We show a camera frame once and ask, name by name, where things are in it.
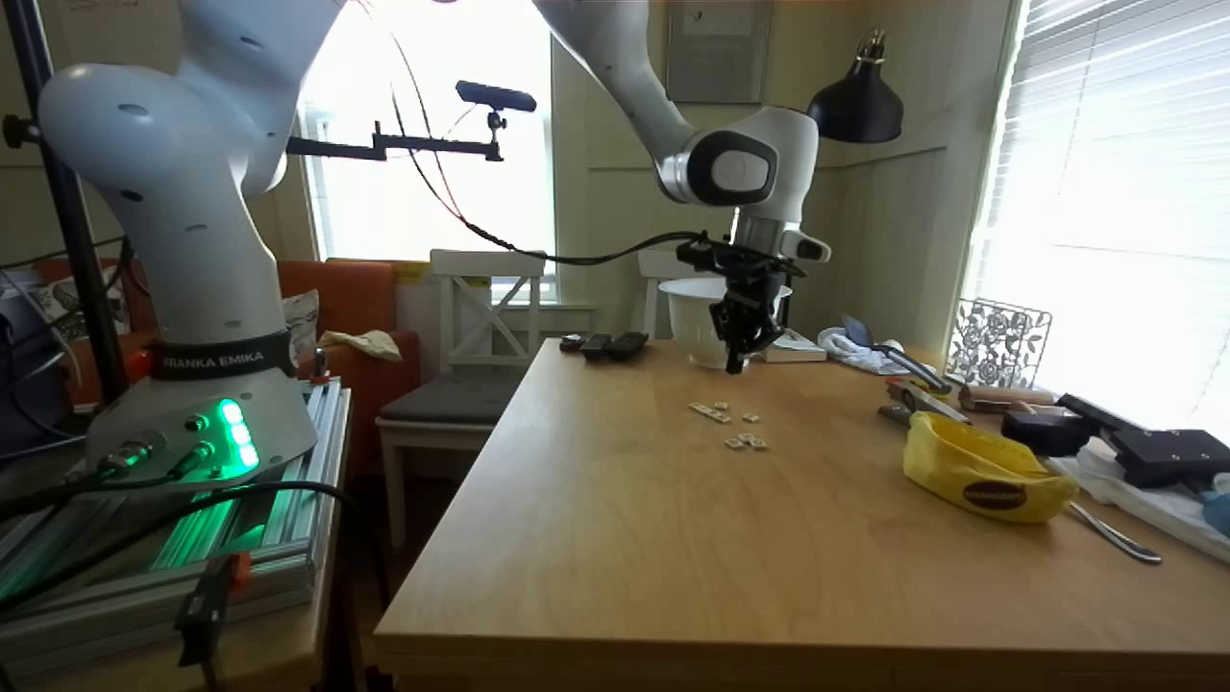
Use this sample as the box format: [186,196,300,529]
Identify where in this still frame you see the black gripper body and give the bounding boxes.
[710,260,797,331]

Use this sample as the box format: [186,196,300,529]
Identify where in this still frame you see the white plastic bowl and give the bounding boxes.
[655,269,798,377]

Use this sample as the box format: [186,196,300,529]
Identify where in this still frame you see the grey cloth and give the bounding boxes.
[811,319,906,382]

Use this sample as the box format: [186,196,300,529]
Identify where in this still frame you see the black button remote control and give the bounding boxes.
[580,327,655,365]

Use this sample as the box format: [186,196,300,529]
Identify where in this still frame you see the grey stapler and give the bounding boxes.
[874,336,960,395]

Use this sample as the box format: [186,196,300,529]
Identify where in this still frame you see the black desk lamp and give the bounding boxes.
[802,29,906,145]

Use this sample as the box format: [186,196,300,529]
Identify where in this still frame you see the white patterned cube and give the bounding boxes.
[944,295,1056,395]

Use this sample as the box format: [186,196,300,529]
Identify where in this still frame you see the yellow plastic pouch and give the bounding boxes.
[899,407,1085,529]

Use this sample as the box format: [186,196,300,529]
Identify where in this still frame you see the white wooden chair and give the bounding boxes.
[373,246,559,522]

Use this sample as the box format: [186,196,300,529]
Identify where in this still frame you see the small black device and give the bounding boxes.
[999,387,1094,463]

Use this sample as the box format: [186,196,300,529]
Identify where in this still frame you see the beige cloth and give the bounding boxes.
[315,327,406,368]

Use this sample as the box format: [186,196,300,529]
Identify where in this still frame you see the orange cabinet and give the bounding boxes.
[274,256,434,387]

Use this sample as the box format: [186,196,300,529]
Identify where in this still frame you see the white window blinds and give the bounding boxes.
[960,0,1230,433]

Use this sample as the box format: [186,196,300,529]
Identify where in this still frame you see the metal spoon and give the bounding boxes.
[1065,497,1167,570]

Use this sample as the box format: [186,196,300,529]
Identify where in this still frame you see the white tray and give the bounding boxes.
[1056,440,1230,570]

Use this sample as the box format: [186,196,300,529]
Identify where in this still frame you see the black hole punch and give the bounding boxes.
[1104,423,1230,497]

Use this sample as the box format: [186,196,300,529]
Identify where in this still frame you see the teal object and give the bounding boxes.
[1199,481,1230,539]

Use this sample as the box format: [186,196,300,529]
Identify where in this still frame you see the black orange clamp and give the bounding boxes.
[168,548,258,673]

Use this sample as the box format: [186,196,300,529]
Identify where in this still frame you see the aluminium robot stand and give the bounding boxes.
[0,368,357,692]

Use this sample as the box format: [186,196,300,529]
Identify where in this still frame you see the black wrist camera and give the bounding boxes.
[674,229,747,277]

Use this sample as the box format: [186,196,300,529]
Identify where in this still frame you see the grey wall panel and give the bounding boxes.
[660,0,778,113]

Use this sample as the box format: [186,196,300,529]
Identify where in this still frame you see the black stereo camera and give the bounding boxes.
[454,77,541,118]

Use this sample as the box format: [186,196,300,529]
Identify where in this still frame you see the black power cable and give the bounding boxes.
[0,473,355,620]

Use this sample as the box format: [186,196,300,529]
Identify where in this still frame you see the black camera stand pole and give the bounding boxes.
[0,0,132,407]

